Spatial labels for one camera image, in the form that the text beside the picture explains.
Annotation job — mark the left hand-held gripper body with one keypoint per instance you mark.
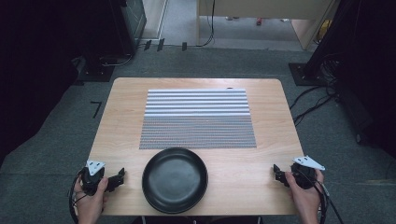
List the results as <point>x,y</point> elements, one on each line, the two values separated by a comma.
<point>92,179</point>

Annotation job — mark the black stand base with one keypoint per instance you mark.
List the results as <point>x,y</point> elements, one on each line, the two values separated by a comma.
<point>95,72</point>
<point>306,74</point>

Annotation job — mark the black round plate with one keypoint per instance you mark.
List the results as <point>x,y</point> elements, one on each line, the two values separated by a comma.
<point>175,180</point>

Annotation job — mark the wooden table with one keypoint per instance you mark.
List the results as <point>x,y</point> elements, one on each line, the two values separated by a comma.
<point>124,124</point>

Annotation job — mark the person's left hand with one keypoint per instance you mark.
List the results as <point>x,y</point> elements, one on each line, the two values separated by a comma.
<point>90,203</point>

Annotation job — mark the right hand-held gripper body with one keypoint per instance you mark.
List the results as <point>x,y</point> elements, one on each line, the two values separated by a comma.
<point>305,174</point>

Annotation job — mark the person's right hand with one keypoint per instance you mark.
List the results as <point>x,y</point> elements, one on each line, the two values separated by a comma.
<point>303,200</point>

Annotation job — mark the grey striped placemat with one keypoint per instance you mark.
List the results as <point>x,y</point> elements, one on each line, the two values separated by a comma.
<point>197,119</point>

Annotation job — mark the light wooden cabinet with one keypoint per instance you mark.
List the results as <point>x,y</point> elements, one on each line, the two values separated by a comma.
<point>264,18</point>

